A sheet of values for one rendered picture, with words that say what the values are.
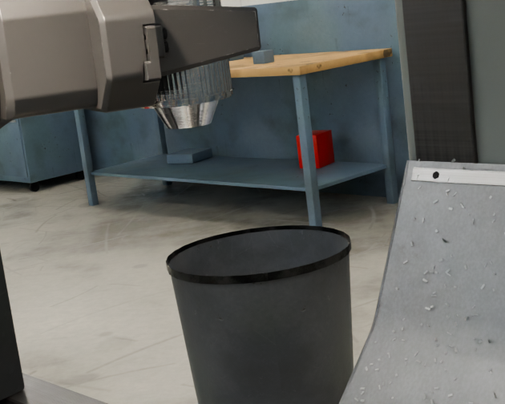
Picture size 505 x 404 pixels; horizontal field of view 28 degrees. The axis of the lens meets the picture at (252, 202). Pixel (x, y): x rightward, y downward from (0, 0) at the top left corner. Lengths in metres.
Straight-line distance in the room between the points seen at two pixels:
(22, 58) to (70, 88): 0.02
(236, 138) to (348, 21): 1.31
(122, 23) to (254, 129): 6.26
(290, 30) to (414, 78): 5.45
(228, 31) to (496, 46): 0.39
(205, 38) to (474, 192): 0.41
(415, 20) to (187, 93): 0.41
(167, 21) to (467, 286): 0.43
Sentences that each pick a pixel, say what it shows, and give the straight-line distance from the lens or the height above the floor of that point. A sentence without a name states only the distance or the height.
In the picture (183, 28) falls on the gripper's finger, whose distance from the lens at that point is 0.46.
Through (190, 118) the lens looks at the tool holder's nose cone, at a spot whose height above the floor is 1.20.
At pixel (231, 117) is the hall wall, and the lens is 6.82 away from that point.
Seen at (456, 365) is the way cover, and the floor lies 0.96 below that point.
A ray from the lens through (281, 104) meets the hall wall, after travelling 6.45.
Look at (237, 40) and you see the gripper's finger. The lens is 0.47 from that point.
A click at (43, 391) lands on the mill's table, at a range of 0.92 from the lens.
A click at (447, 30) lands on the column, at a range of 0.84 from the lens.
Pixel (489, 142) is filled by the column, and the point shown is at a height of 1.12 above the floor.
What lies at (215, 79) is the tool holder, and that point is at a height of 1.22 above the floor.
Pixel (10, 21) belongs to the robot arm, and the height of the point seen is 1.26.
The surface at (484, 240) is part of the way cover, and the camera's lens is 0.82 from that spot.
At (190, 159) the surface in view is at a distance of 6.65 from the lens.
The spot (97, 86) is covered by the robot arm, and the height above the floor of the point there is 1.23.
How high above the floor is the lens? 1.26
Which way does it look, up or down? 11 degrees down
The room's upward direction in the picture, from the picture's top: 7 degrees counter-clockwise
